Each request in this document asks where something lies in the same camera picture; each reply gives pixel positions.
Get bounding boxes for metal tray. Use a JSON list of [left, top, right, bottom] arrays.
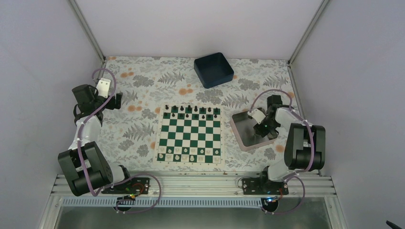
[[230, 111, 276, 152]]

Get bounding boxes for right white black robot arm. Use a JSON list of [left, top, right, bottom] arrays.
[[248, 95, 326, 194]]

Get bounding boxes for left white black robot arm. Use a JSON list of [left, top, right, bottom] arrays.
[[58, 81, 133, 196]]

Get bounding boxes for green white chess board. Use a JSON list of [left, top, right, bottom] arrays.
[[153, 104, 225, 167]]

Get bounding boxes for floral patterned table mat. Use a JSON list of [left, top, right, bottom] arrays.
[[97, 56, 297, 172]]

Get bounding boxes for dark blue square bin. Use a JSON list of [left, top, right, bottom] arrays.
[[193, 52, 234, 89]]

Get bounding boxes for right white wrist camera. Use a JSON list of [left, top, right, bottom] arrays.
[[247, 108, 266, 124]]

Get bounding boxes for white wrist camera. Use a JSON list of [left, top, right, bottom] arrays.
[[96, 78, 111, 99], [247, 108, 266, 124]]

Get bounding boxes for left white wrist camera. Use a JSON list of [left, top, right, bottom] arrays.
[[96, 78, 111, 99]]

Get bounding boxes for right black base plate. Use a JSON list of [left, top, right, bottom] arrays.
[[242, 177, 289, 195]]

